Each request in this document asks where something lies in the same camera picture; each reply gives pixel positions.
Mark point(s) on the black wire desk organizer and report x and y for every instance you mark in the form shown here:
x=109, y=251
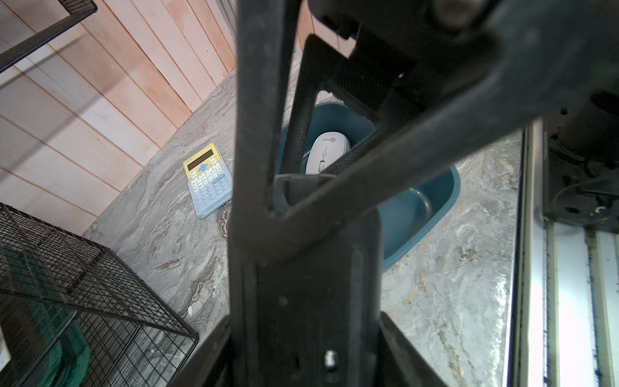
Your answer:
x=134, y=337

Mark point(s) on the white mouse top facing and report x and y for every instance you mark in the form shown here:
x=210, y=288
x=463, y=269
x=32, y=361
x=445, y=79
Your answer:
x=326, y=149

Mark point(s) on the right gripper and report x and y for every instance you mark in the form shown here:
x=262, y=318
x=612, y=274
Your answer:
x=441, y=43

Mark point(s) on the yellow blue calculator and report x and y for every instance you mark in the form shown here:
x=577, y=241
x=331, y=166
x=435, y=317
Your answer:
x=209, y=180

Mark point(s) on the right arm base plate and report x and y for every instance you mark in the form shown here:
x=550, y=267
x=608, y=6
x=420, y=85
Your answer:
x=578, y=190

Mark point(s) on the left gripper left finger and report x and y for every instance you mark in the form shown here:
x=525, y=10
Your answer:
x=266, y=33

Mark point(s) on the teal plastic storage box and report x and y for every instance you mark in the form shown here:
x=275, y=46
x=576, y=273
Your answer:
x=405, y=218

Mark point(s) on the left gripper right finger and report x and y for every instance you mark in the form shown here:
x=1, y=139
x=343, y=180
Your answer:
x=548, y=54

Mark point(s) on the green zipper pouch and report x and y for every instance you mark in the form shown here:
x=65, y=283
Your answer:
x=44, y=346

